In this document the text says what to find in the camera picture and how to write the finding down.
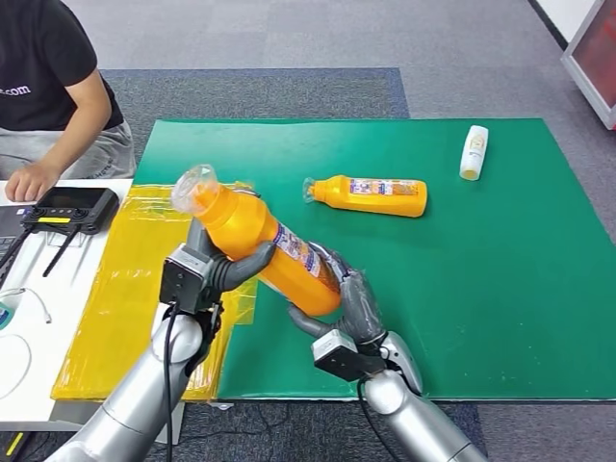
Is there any person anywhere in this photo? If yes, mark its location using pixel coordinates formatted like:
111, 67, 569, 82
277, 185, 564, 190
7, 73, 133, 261
0, 0, 137, 204

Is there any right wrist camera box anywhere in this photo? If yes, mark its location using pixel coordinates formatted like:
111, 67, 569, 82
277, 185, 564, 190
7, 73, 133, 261
310, 328, 387, 384

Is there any orange bottle with clear cap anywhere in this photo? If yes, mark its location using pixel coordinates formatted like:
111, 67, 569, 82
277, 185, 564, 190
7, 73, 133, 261
171, 164, 343, 319
301, 174, 429, 219

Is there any person's hand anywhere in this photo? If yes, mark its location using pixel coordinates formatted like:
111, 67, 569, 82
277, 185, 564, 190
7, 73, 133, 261
5, 162, 61, 205

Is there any red panel with white frame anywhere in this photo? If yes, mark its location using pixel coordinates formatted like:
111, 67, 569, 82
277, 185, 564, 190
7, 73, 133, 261
560, 0, 616, 132

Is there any dark laptop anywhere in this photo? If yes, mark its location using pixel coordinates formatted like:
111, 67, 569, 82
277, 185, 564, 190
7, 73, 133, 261
0, 205, 35, 264

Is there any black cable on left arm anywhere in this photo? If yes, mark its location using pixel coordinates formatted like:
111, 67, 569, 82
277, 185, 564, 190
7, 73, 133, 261
162, 303, 180, 462

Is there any black controller with antennas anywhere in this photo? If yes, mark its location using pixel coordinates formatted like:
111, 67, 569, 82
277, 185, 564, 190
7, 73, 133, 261
0, 186, 121, 282

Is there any thin white cable loop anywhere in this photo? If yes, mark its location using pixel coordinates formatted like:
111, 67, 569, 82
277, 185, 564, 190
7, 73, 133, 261
0, 332, 33, 402

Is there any yellow tape strip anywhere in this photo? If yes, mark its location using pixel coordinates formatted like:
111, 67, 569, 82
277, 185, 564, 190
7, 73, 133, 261
5, 432, 25, 460

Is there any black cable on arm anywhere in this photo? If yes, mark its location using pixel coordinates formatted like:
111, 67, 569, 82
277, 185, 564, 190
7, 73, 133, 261
162, 303, 180, 462
356, 378, 401, 462

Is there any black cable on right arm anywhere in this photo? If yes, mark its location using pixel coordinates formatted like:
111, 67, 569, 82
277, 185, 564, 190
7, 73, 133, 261
356, 378, 401, 462

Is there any small white bottle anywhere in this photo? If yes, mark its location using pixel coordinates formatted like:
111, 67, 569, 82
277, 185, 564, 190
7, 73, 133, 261
458, 124, 490, 183

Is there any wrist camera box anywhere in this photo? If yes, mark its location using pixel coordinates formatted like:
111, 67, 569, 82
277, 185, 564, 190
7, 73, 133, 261
159, 243, 225, 318
310, 328, 387, 384

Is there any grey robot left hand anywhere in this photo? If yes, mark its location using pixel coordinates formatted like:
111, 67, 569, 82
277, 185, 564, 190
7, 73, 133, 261
184, 216, 278, 298

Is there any yellow plastic sheet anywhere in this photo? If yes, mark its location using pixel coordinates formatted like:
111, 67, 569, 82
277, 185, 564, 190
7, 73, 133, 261
51, 182, 260, 403

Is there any green mat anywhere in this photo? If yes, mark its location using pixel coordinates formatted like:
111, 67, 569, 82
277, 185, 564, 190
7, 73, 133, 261
134, 117, 616, 402

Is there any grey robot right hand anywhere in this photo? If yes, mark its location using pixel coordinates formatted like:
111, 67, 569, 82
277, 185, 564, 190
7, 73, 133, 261
287, 241, 389, 349

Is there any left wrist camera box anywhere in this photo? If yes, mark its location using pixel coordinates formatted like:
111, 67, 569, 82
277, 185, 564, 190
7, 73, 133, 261
159, 243, 225, 318

